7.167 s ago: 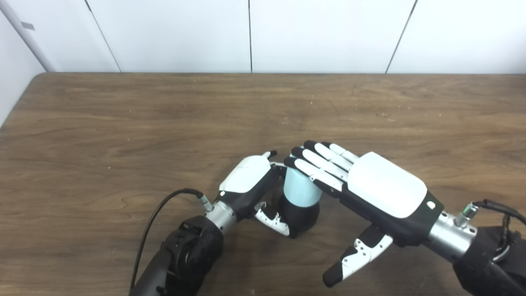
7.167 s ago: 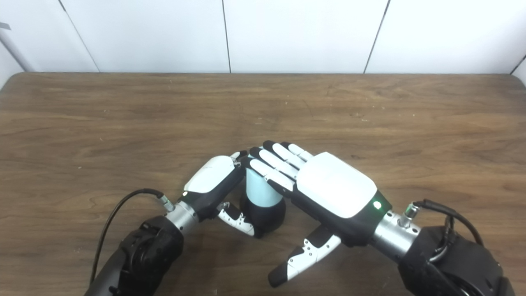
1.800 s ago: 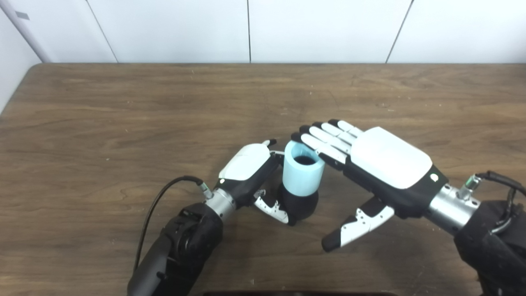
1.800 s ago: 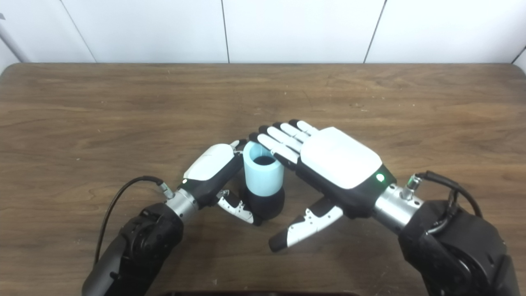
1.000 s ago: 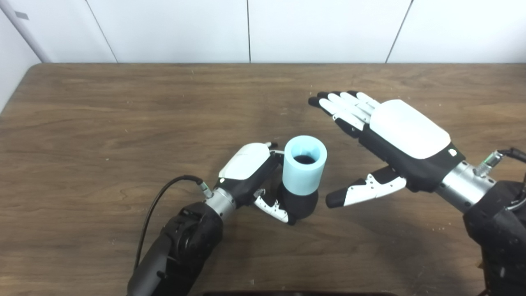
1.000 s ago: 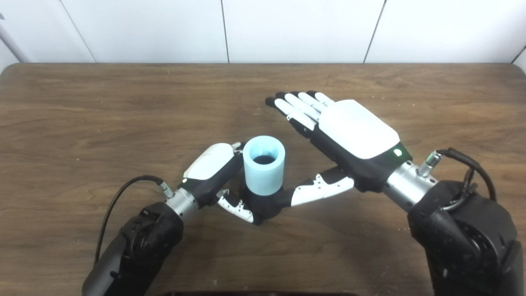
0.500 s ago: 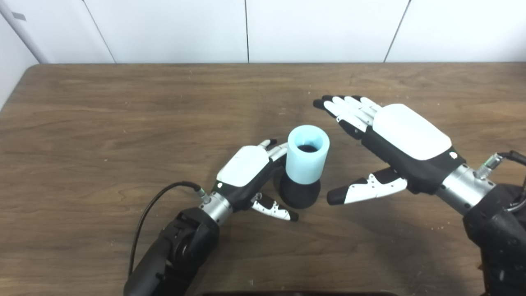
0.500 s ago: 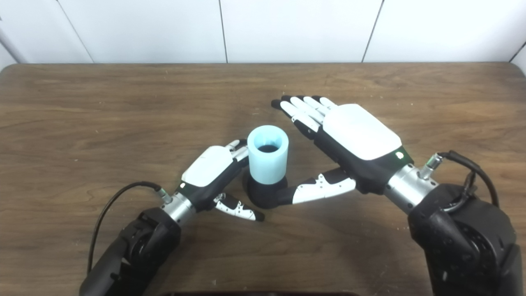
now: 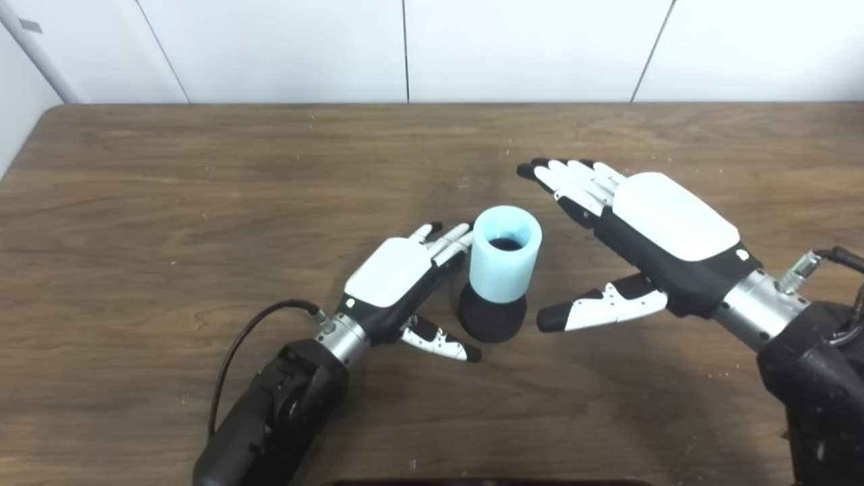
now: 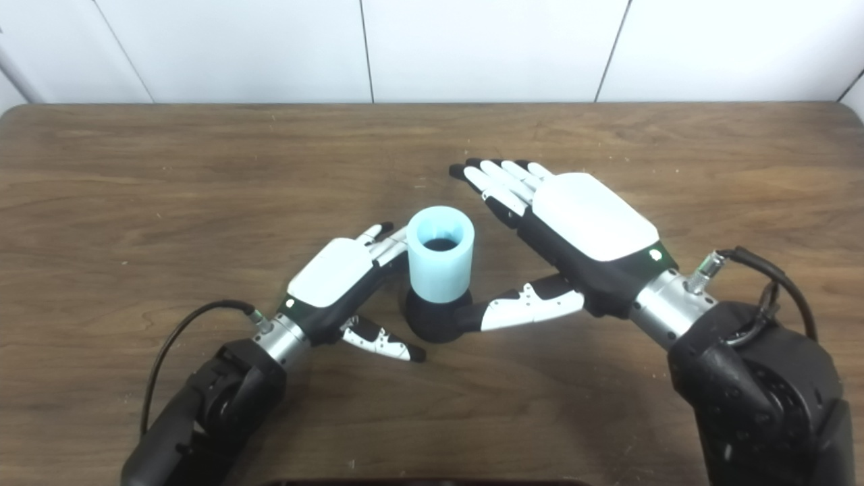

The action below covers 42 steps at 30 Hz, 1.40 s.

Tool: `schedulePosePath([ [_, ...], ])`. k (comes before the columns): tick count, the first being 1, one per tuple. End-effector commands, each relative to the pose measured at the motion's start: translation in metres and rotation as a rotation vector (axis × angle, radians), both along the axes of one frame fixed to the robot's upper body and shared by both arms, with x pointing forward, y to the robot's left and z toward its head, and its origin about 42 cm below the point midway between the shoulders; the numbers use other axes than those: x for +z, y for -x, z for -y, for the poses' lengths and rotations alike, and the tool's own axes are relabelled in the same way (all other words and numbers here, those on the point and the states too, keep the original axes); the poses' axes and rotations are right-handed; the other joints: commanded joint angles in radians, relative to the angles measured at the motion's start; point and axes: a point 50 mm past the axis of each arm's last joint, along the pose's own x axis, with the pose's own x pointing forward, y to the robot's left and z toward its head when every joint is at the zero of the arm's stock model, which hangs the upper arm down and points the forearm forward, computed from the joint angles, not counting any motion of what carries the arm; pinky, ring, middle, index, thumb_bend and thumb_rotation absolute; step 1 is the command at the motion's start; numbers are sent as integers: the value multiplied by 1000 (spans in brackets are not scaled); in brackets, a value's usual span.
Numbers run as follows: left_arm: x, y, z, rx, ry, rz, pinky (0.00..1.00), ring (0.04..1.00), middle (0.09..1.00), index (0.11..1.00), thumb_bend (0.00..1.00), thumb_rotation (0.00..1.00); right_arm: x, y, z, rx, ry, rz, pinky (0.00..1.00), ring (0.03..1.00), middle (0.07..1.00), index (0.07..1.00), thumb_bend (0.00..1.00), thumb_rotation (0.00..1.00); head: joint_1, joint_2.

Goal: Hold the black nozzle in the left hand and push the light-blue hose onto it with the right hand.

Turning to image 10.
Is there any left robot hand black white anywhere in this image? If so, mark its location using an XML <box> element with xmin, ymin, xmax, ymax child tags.
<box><xmin>277</xmin><ymin>221</ymin><xmax>427</xmax><ymax>363</ymax></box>

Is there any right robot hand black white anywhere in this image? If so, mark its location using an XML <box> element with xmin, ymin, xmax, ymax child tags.
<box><xmin>449</xmin><ymin>158</ymin><xmax>678</xmax><ymax>333</ymax></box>

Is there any light blue cup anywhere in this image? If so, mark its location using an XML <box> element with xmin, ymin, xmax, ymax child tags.
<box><xmin>406</xmin><ymin>206</ymin><xmax>475</xmax><ymax>303</ymax></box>

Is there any black funnel-shaped nozzle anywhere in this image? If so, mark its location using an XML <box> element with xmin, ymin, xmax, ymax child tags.
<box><xmin>404</xmin><ymin>289</ymin><xmax>477</xmax><ymax>344</ymax></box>

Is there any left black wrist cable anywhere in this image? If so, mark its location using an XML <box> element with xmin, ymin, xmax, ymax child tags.
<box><xmin>140</xmin><ymin>300</ymin><xmax>274</xmax><ymax>437</ymax></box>

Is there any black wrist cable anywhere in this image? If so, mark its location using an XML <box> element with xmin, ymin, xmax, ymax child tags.
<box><xmin>140</xmin><ymin>300</ymin><xmax>274</xmax><ymax>437</ymax></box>
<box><xmin>685</xmin><ymin>246</ymin><xmax>819</xmax><ymax>346</ymax></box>

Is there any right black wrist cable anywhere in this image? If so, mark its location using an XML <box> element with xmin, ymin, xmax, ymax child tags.
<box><xmin>685</xmin><ymin>246</ymin><xmax>819</xmax><ymax>346</ymax></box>

